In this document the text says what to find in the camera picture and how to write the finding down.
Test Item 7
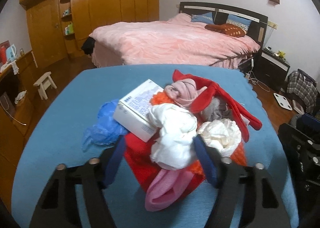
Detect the cream paper ball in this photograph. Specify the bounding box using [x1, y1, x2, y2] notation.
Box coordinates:
[197, 119, 242, 157]

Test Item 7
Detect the blue plastic bag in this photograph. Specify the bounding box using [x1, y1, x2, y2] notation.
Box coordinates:
[81, 99, 129, 152]

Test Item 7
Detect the white cloth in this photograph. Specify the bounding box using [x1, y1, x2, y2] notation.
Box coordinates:
[148, 103, 197, 171]

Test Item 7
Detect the white cardboard box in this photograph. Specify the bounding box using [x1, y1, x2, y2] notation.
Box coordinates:
[113, 79, 163, 142]

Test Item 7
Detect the red fleece garment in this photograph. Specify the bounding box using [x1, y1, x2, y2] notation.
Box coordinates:
[125, 70, 262, 191]

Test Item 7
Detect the wooden desk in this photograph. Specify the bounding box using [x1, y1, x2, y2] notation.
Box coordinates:
[1, 51, 37, 211]

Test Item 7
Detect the white bathroom scale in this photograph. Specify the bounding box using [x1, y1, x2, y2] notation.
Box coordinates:
[273, 92, 292, 111]

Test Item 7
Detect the plaid shirt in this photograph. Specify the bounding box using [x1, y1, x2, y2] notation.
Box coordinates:
[286, 69, 318, 113]

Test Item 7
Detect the small white stool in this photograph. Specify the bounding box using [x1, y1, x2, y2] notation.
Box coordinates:
[33, 71, 57, 100]

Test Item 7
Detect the black nightstand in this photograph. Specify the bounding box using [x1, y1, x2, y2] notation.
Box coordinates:
[253, 50, 290, 92]

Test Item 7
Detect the light pink rolled sock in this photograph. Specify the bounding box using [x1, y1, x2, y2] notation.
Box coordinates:
[164, 78, 207, 109]

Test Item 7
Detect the blue electric kettle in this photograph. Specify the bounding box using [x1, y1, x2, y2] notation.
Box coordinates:
[6, 44, 17, 63]

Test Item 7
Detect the black cloth on bed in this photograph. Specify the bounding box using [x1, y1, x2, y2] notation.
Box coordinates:
[81, 37, 95, 56]

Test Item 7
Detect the red picture box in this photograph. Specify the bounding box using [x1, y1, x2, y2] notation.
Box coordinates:
[0, 40, 10, 64]

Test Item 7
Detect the black headboard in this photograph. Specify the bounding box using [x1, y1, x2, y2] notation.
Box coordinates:
[179, 2, 268, 47]

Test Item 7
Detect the brown patterned pillow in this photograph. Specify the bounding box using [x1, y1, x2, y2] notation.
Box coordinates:
[204, 24, 246, 38]

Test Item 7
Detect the bed with pink cover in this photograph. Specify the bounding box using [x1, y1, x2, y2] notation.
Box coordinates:
[89, 13, 260, 69]

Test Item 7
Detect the blue pillow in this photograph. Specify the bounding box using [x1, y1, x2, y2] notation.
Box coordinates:
[191, 12, 252, 32]

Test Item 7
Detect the wooden wardrobe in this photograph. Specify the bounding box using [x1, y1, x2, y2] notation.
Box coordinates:
[20, 0, 159, 68]

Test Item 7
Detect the white charging cable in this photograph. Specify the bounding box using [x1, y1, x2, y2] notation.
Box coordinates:
[245, 56, 271, 93]

